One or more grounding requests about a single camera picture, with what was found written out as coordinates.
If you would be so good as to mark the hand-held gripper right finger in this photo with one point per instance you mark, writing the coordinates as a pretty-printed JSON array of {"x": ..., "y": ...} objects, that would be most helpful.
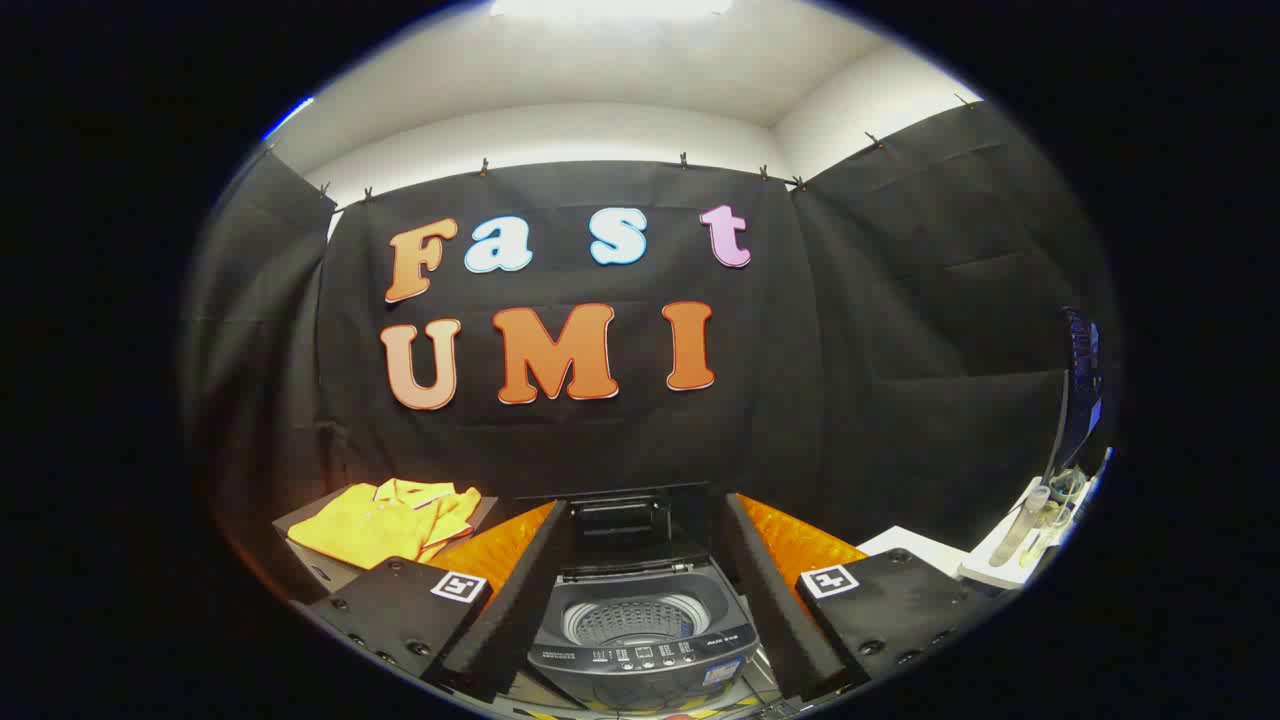
[{"x": 775, "y": 610}]

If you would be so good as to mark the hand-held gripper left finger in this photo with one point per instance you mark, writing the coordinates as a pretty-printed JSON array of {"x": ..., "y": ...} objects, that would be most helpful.
[{"x": 505, "y": 610}]

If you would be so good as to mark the grey washing machine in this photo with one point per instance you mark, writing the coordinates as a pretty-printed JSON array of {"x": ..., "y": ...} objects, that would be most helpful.
[{"x": 640, "y": 665}]

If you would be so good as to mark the dark washing machine lid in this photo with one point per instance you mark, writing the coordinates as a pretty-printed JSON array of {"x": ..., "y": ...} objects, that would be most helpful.
[{"x": 640, "y": 530}]

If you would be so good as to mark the yellow polo shirt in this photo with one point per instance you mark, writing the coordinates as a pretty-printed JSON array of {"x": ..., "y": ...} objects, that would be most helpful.
[{"x": 370, "y": 525}]

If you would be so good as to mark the grey side stand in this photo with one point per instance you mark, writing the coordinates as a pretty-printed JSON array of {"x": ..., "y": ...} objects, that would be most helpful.
[{"x": 318, "y": 577}]

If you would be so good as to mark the clear plastic bottle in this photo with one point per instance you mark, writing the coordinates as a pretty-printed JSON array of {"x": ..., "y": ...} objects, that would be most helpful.
[{"x": 1020, "y": 525}]

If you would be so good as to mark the dark computer monitor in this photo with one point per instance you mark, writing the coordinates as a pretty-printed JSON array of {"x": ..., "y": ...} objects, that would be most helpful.
[{"x": 1082, "y": 390}]

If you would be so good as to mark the row of black cloth clips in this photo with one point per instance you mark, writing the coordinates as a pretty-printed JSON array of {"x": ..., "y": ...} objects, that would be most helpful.
[{"x": 484, "y": 166}]

